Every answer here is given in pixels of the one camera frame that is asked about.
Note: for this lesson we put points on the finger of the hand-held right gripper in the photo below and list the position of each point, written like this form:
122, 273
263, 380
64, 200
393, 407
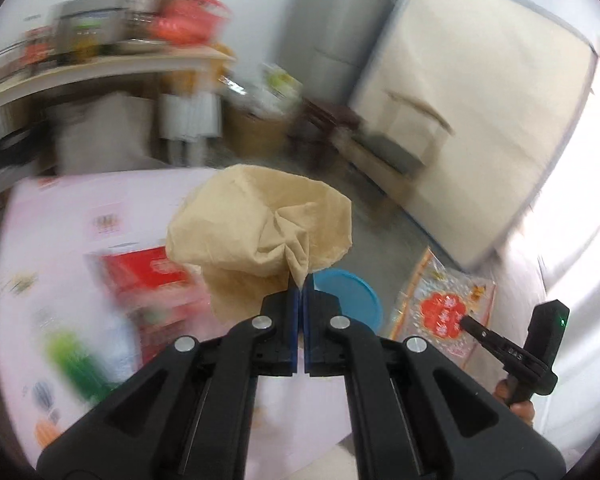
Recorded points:
485, 335

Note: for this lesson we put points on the brown paper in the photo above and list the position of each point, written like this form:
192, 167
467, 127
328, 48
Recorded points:
240, 220

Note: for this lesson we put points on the red plastic bags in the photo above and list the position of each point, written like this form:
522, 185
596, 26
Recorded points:
190, 20

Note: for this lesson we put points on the white sack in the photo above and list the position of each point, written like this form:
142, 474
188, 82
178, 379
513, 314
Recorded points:
100, 130

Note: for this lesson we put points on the grey refrigerator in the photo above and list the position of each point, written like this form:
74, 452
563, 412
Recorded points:
335, 25

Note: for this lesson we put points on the beige mattress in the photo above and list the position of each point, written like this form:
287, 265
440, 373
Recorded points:
480, 110

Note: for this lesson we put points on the person's right hand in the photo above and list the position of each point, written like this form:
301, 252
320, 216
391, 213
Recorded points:
522, 410

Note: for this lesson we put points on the green plastic bottle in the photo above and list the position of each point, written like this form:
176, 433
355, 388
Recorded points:
75, 360

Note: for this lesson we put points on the clear bag with red print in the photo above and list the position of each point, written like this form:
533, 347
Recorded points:
440, 310

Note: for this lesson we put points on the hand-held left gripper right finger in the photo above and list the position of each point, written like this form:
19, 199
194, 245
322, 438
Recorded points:
307, 330

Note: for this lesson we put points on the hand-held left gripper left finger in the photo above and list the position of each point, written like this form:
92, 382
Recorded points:
293, 330

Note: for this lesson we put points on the cardboard box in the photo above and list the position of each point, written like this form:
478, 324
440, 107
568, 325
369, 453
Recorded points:
257, 132

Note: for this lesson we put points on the blue plastic basket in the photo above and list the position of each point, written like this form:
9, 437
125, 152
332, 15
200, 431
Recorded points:
350, 295

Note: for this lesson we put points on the red snack bag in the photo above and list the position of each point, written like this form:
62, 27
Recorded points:
145, 270

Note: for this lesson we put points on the dark wooden chair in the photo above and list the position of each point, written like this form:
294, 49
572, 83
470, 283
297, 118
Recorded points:
320, 120

